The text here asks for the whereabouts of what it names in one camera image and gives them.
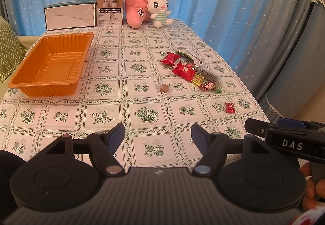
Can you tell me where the green clear candy packet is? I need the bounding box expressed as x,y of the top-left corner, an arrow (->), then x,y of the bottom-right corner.
199,81 -> 222,93

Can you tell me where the clear dark snack packet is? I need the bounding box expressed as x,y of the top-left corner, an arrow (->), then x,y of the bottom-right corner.
196,67 -> 220,83

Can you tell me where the brown clear-wrapped candy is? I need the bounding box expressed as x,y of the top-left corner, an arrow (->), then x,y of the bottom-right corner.
159,84 -> 172,93

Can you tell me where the red double-happiness snack packet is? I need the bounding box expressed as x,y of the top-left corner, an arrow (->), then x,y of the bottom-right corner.
172,62 -> 196,82

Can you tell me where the small red gold candy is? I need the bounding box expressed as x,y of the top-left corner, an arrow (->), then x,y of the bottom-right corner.
185,63 -> 195,69

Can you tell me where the white green snack bag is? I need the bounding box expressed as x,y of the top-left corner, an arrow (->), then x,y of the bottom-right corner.
176,49 -> 202,67

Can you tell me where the red pillow snack packet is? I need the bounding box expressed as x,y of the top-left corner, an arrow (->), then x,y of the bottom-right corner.
161,52 -> 180,66

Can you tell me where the yellow candy packet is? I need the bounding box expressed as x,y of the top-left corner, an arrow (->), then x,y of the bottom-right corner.
191,74 -> 204,87

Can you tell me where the person's right hand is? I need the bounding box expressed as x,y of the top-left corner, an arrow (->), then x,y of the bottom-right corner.
300,162 -> 325,211

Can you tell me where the grey lace-trimmed cover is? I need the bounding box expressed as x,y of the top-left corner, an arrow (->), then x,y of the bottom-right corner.
263,0 -> 324,122

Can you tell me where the floral checked tablecloth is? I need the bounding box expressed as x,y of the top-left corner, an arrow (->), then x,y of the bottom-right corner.
1,20 -> 267,168

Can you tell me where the orange plastic tray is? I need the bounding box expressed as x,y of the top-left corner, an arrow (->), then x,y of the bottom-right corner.
8,32 -> 94,97

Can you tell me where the light green sofa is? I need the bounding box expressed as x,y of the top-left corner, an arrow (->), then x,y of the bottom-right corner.
1,16 -> 40,101

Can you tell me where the green zigzag cushion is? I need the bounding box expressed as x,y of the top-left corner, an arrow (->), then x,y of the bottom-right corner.
0,23 -> 26,83

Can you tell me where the long white cardboard box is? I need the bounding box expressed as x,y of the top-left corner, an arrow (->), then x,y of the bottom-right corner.
44,0 -> 96,31

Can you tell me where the pink star plush toy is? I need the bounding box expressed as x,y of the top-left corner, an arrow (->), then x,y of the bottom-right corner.
125,0 -> 151,28

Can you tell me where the small product cardboard box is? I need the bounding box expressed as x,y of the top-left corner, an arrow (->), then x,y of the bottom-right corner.
96,0 -> 125,26

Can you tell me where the white bunny plush toy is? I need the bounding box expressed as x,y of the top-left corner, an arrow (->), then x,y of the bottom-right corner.
146,0 -> 173,28

